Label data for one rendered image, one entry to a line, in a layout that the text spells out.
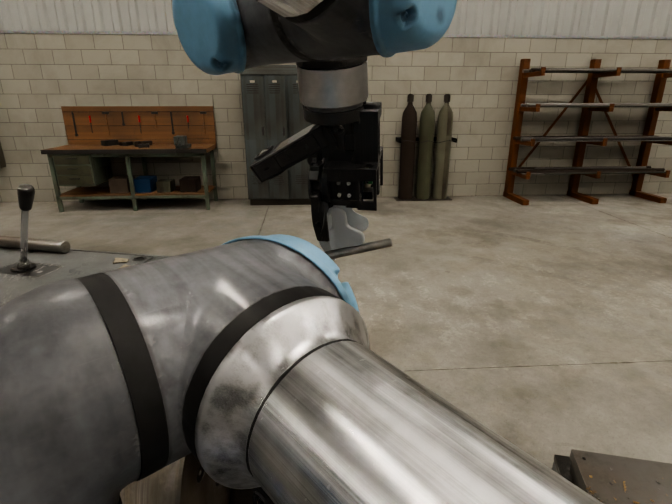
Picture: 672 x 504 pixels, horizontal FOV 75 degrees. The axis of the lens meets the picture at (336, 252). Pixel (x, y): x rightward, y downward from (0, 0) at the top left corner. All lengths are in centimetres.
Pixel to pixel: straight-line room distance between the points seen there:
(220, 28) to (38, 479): 29
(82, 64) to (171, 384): 761
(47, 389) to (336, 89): 36
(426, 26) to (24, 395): 27
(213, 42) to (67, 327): 23
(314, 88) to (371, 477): 38
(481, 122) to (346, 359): 744
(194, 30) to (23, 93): 782
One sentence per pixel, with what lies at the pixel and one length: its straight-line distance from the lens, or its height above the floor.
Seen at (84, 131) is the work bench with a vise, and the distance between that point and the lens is 779.
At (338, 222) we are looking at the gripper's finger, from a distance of 55.
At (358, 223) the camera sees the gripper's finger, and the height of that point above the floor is 135.
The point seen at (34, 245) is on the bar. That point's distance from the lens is 94.
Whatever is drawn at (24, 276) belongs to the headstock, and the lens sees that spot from 82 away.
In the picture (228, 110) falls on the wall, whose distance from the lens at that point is 718.
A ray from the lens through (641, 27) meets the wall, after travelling 883.
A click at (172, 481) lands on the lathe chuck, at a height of 114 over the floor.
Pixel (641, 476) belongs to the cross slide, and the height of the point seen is 97.
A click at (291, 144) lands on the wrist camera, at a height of 146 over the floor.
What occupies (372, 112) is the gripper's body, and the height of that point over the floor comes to 150.
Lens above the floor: 151
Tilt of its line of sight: 19 degrees down
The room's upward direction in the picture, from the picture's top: straight up
